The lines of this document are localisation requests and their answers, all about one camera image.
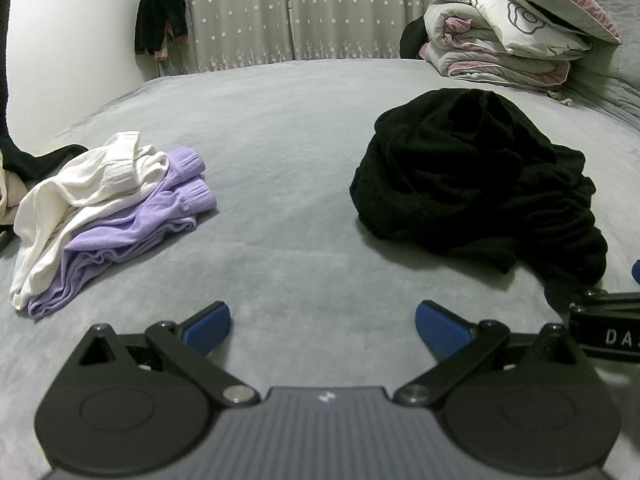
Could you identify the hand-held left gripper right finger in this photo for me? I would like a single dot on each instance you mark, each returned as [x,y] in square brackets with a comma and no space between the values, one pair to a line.
[440,327]

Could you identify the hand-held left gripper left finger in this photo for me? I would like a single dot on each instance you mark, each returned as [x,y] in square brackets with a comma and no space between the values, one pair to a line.
[207,327]

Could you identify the black cloth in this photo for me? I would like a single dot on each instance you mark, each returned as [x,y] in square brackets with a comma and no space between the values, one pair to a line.
[412,40]

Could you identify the black hanging jacket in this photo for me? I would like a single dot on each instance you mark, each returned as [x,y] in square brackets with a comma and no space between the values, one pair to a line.
[157,15]

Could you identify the black sweater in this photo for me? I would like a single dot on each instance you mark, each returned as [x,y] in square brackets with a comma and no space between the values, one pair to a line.
[450,185]

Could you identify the black hanging coat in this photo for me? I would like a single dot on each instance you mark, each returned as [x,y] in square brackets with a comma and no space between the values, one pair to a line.
[6,60]

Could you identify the beige garment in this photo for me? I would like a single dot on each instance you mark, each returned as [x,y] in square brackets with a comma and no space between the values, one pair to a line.
[10,195]

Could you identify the grey quilted blanket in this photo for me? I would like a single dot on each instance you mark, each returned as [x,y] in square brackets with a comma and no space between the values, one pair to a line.
[610,70]

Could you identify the purple garment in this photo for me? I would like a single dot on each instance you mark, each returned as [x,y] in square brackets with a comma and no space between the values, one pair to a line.
[130,230]

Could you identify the white garment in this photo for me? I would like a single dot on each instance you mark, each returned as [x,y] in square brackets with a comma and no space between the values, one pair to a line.
[75,195]

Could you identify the small beige tassel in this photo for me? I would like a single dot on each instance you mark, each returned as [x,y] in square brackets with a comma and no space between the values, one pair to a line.
[560,99]

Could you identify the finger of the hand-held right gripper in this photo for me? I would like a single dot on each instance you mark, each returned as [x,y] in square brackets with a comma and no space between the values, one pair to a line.
[610,300]
[636,271]

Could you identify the grey star curtain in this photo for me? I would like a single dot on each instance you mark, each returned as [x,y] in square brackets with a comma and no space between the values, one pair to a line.
[240,10]

